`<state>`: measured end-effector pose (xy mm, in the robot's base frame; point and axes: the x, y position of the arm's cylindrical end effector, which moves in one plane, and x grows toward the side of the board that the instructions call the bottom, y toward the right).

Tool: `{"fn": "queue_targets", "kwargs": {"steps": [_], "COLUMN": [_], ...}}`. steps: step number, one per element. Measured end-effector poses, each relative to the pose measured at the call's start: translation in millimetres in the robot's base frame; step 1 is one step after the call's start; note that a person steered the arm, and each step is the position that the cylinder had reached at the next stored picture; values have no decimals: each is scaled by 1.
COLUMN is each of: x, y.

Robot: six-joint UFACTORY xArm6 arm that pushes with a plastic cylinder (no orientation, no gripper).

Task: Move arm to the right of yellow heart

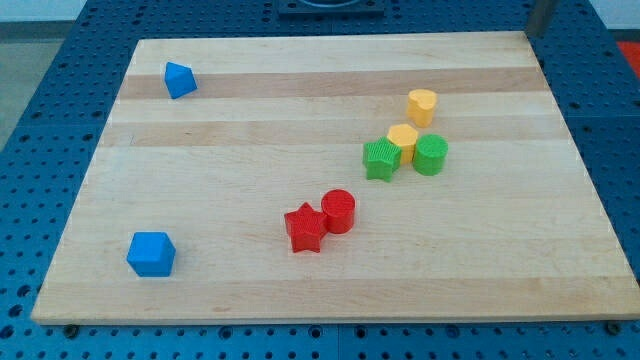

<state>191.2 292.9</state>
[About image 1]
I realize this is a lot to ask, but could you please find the yellow heart block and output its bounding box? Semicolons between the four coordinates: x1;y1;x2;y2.
406;89;438;128

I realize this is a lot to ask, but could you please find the red cylinder block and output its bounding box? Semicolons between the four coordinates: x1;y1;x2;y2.
321;189;356;234

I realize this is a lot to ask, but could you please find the red star block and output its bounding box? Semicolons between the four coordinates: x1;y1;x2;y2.
284;202;328;253

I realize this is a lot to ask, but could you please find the green star block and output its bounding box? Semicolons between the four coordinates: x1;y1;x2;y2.
362;137;402;182

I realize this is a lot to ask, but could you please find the wooden board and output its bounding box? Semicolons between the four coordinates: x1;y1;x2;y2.
32;31;639;325

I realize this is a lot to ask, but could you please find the yellow hexagon block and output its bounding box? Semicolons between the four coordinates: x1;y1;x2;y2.
387;124;419;165

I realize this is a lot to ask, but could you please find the green cylinder block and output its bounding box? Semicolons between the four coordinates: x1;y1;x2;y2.
413;134;448;176

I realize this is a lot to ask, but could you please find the blue triangular prism block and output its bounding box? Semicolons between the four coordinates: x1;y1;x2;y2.
164;62;197;99

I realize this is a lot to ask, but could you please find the blue cube block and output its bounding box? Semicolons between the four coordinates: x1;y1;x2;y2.
126;232;176;277

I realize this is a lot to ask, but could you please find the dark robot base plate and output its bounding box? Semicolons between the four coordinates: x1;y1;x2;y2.
275;0;386;17

